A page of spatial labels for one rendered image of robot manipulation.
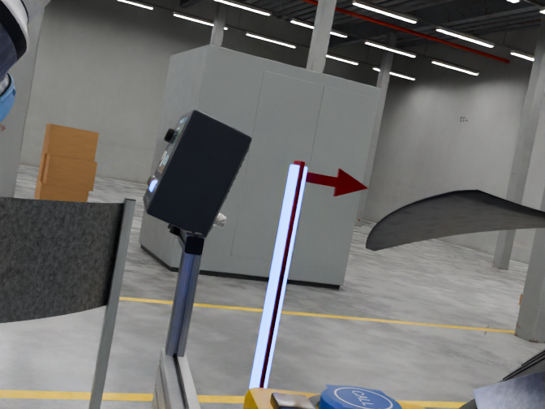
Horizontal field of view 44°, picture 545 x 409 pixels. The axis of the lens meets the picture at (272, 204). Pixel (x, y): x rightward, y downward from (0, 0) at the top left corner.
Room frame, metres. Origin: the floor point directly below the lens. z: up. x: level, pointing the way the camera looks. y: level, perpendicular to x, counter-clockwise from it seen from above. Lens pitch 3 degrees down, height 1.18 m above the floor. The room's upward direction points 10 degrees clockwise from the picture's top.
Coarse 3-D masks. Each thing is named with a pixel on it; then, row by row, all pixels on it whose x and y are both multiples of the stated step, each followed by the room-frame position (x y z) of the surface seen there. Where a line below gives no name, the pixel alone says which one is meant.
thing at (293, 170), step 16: (288, 176) 0.57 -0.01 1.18; (288, 192) 0.56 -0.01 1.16; (288, 208) 0.55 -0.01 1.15; (288, 224) 0.55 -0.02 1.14; (272, 272) 0.56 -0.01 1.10; (272, 288) 0.55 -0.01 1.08; (272, 304) 0.55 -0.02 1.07; (256, 352) 0.57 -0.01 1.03; (256, 368) 0.56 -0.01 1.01; (256, 384) 0.55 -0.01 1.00
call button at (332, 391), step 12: (324, 396) 0.31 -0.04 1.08; (336, 396) 0.31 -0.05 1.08; (348, 396) 0.32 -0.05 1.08; (360, 396) 0.32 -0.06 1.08; (372, 396) 0.32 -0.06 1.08; (384, 396) 0.33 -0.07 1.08; (324, 408) 0.31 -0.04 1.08; (336, 408) 0.30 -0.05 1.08; (348, 408) 0.30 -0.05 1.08; (360, 408) 0.30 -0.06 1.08; (372, 408) 0.30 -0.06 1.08; (384, 408) 0.31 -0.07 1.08; (396, 408) 0.31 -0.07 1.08
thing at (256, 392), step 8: (248, 392) 0.33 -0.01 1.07; (256, 392) 0.33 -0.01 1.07; (264, 392) 0.33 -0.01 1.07; (272, 392) 0.33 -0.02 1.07; (280, 392) 0.33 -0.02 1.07; (288, 392) 0.34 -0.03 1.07; (296, 392) 0.34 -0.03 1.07; (248, 400) 0.33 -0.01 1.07; (256, 400) 0.32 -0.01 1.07; (264, 400) 0.32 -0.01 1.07; (312, 400) 0.33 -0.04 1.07; (248, 408) 0.32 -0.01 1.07; (256, 408) 0.31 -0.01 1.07; (264, 408) 0.31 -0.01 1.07; (272, 408) 0.31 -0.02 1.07; (408, 408) 0.35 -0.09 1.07; (416, 408) 0.35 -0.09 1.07; (424, 408) 0.35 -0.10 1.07
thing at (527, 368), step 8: (544, 352) 0.79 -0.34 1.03; (528, 360) 0.80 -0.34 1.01; (536, 360) 0.78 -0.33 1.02; (544, 360) 0.76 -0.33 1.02; (520, 368) 0.80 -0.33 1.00; (528, 368) 0.77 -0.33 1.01; (536, 368) 0.75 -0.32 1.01; (544, 368) 0.73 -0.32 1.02; (512, 376) 0.79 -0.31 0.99; (520, 376) 0.77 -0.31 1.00; (464, 408) 0.78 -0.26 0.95; (472, 408) 0.75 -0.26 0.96
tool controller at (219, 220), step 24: (192, 120) 1.11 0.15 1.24; (216, 120) 1.12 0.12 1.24; (168, 144) 1.33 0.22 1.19; (192, 144) 1.11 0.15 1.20; (216, 144) 1.12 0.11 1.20; (240, 144) 1.13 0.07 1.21; (168, 168) 1.11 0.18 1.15; (192, 168) 1.11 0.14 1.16; (216, 168) 1.12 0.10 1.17; (168, 192) 1.11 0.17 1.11; (192, 192) 1.11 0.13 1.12; (216, 192) 1.12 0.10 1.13; (168, 216) 1.11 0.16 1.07; (192, 216) 1.12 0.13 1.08; (216, 216) 1.13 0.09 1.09
